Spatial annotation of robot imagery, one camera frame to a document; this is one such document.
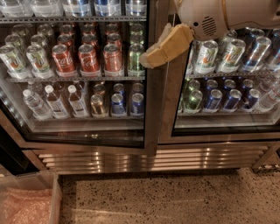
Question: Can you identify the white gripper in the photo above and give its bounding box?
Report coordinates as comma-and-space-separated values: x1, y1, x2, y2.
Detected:
139, 0, 229, 69

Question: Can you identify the gold drink can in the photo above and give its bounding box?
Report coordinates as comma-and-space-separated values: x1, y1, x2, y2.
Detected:
90, 94, 108, 118

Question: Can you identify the front left 7up can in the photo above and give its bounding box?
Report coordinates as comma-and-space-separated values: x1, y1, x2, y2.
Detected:
0, 45, 31, 80

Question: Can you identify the glass fridge door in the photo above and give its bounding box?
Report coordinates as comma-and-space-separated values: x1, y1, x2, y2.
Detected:
159, 0, 280, 144
0, 0, 166, 152

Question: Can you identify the right water bottle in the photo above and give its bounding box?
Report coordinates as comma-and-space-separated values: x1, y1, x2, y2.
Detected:
68, 85, 89, 117

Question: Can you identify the pink bubble wrap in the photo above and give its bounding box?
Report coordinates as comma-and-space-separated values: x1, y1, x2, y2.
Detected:
0, 188, 52, 224

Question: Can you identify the green soda can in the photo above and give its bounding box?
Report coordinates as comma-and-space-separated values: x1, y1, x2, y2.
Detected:
128, 44, 145, 77

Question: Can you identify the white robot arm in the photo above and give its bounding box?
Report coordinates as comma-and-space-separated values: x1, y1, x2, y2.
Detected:
140, 0, 280, 68

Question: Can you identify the middle water bottle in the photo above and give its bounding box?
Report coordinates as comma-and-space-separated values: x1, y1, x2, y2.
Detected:
45, 85, 70, 119

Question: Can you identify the steel fridge bottom grille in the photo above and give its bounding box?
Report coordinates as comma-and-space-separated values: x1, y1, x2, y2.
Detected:
24, 141, 279, 175

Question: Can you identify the water bottle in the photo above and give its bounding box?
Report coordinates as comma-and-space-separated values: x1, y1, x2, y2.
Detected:
23, 89, 53, 121
68, 85, 89, 117
45, 85, 70, 119

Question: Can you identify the clear plastic bin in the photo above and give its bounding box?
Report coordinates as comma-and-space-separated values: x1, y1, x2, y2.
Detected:
0, 171, 62, 224

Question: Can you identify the left water bottle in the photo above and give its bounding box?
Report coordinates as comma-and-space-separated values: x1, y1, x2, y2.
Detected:
23, 89, 53, 121

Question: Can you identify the front left cola can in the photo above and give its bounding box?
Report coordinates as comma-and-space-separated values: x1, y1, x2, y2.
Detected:
52, 44, 77, 78

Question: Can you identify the right fridge green can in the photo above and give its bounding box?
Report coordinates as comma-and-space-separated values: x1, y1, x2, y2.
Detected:
184, 90, 203, 114

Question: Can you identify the tall silver blue can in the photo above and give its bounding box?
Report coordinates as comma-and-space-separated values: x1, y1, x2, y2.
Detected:
241, 37, 271, 73

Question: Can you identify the front right cola can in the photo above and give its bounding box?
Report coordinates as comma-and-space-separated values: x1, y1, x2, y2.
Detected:
103, 44, 124, 77

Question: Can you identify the front middle cola can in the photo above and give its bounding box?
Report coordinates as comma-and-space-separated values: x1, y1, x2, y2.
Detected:
78, 44, 102, 77

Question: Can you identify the left blue can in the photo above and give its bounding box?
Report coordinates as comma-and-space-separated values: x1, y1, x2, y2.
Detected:
111, 94, 126, 116

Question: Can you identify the fridge 7up can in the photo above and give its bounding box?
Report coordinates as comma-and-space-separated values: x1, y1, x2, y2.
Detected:
194, 40, 219, 74
216, 38, 246, 74

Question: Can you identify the cola can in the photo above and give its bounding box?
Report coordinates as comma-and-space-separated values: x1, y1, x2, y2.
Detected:
78, 44, 102, 77
103, 44, 124, 77
52, 44, 77, 78

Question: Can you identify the fridge blue can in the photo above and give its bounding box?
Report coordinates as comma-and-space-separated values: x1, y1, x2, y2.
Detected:
222, 89, 242, 112
203, 89, 222, 113

